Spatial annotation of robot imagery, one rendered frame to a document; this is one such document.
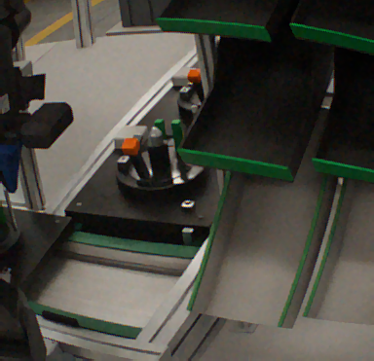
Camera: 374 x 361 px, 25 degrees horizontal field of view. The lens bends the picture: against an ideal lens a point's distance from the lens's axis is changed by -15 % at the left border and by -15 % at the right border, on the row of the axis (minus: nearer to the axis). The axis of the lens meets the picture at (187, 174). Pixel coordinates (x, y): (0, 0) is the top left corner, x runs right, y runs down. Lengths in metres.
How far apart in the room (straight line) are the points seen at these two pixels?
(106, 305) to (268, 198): 0.31
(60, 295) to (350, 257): 0.47
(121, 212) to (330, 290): 0.44
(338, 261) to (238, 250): 0.14
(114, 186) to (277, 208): 0.42
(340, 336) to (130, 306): 0.32
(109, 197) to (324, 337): 0.45
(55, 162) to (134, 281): 0.55
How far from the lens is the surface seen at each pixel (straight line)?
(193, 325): 1.18
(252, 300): 1.07
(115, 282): 1.31
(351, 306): 1.04
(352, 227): 1.06
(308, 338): 1.22
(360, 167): 0.92
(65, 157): 1.81
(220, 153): 1.00
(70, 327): 1.16
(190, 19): 0.90
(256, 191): 1.10
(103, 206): 1.39
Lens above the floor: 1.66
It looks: 29 degrees down
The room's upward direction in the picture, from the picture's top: 10 degrees counter-clockwise
